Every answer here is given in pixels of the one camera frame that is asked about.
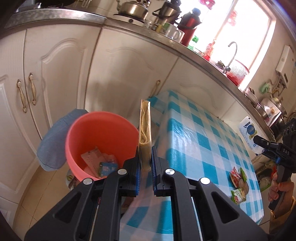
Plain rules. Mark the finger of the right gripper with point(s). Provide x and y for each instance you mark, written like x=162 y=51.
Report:
x=269 y=148

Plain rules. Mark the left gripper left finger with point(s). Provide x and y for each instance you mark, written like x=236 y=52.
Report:
x=92 y=210

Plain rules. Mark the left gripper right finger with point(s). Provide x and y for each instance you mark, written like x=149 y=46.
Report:
x=200 y=210

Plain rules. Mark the green tea snack wrapper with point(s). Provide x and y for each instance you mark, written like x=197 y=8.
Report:
x=238 y=196

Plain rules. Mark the white blue plastic wrapper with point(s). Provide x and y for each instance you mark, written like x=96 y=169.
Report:
x=249 y=131

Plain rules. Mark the green white snack wrapper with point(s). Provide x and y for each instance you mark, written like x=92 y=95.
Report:
x=243 y=175

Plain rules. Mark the round brown flatbread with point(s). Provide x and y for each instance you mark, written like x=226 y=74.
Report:
x=243 y=186

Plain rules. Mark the red snack wrapper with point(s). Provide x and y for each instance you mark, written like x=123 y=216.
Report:
x=235 y=177

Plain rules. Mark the trash inside bin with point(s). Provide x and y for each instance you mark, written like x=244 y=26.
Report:
x=98 y=164

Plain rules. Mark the orange plastic trash bin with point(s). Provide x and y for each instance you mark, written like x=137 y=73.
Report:
x=110 y=133

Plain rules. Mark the kitchen faucet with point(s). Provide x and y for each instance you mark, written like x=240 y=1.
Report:
x=227 y=67

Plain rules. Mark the white kitchen cabinets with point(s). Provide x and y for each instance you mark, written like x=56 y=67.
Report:
x=79 y=66

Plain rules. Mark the person's right hand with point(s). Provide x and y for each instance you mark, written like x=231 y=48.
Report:
x=274 y=193

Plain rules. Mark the blue fabric cushion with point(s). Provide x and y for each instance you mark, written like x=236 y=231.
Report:
x=51 y=150

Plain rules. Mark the blue white checkered tablecloth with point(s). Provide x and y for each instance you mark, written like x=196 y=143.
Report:
x=197 y=144

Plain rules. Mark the white water heater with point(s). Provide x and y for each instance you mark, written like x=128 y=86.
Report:
x=286 y=66

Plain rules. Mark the red plastic basket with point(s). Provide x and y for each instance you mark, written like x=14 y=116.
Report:
x=237 y=73

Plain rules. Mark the red thermos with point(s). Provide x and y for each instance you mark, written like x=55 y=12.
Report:
x=188 y=25

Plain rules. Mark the white mug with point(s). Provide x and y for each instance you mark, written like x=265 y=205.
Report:
x=173 y=32

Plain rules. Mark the black steel thermos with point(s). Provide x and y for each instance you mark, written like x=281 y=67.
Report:
x=168 y=13

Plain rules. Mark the steel kettle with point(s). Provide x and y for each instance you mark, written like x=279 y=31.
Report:
x=134 y=9

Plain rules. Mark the steel countertop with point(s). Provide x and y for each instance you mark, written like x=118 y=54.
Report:
x=43 y=17

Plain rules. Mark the right brass cabinet handle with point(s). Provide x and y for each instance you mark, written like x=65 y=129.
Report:
x=33 y=89

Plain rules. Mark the brass cabinet handle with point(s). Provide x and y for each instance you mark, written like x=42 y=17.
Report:
x=154 y=89
x=22 y=96
x=33 y=89

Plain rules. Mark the middle brass cabinet handle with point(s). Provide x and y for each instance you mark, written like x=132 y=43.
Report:
x=154 y=89

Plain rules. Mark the left brass cabinet handle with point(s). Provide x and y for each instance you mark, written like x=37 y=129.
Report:
x=22 y=96

